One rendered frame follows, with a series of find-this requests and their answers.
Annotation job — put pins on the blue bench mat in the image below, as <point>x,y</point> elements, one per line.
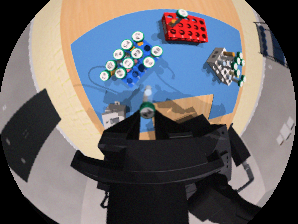
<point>181,72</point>

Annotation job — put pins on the white tube cap with printed label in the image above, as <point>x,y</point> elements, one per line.
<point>148,62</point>

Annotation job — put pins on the red tube rack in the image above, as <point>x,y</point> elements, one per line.
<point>180,30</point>

